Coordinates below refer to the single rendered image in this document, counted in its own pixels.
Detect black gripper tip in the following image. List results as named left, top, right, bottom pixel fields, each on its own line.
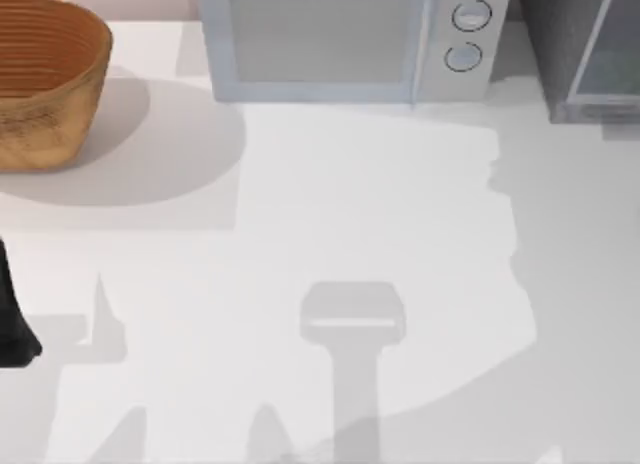
left=0, top=238, right=43, bottom=370

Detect grey cabinet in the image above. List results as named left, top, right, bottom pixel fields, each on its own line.
left=518, top=0, right=640, bottom=126

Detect microwave door handle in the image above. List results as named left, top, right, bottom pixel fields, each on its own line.
left=412, top=0, right=432, bottom=110

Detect pale microwave oven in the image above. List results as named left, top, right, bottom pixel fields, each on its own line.
left=195, top=0, right=514, bottom=105

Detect brown wicker basket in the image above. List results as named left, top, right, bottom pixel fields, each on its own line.
left=0, top=0, right=114, bottom=174

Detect microwave knob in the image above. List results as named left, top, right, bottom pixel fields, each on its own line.
left=451, top=0, right=494, bottom=33
left=443, top=40, right=484, bottom=74

